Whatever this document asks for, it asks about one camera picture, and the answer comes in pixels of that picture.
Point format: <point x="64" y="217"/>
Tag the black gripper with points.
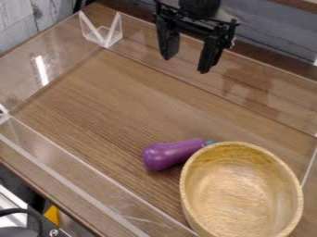
<point x="198" y="17"/>

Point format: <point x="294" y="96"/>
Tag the purple toy eggplant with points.
<point x="162" y="155"/>

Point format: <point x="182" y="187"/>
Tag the light wooden bowl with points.
<point x="239" y="192"/>

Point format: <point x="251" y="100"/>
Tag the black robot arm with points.
<point x="198" y="18"/>

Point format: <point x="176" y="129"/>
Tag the clear acrylic corner bracket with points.
<point x="104" y="36"/>

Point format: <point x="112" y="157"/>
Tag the clear acrylic wall panel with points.
<point x="77" y="153"/>

